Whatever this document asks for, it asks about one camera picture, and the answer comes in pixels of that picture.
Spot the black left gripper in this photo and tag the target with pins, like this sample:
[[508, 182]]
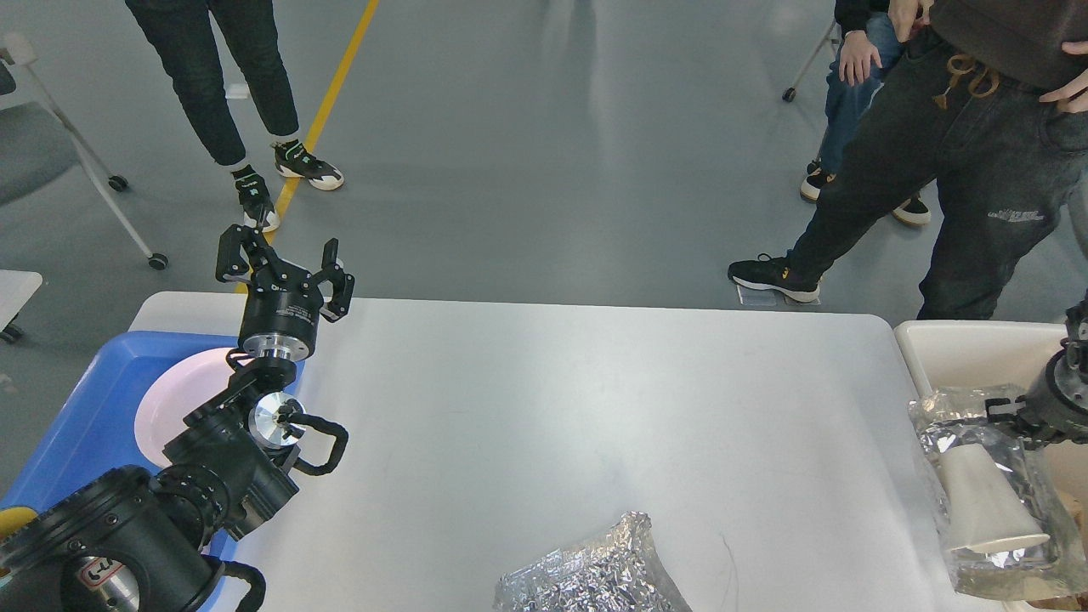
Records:
[[283, 306]]

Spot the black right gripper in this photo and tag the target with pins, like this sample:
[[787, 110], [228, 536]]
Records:
[[1053, 410]]

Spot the foil bag with paper cup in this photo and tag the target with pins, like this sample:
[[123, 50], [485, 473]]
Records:
[[992, 506]]

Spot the pink plate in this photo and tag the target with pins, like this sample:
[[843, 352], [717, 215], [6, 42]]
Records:
[[180, 390]]

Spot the aluminium foil bag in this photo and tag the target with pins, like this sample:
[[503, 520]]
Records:
[[615, 570]]

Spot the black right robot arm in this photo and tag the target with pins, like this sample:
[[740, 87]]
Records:
[[1076, 335]]

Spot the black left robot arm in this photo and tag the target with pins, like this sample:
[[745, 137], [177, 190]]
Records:
[[131, 540]]

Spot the white plastic bin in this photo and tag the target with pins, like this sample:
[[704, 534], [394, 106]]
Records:
[[983, 354]]

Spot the blue plastic tray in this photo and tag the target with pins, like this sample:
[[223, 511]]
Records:
[[94, 431]]

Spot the white side table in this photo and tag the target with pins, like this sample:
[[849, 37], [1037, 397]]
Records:
[[17, 287]]

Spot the grey office chair left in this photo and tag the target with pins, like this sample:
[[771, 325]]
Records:
[[40, 143]]

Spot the walking person dark clothes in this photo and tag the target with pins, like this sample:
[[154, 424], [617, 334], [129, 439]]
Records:
[[988, 104]]

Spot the teal mug yellow inside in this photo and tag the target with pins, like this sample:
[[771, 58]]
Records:
[[13, 519]]

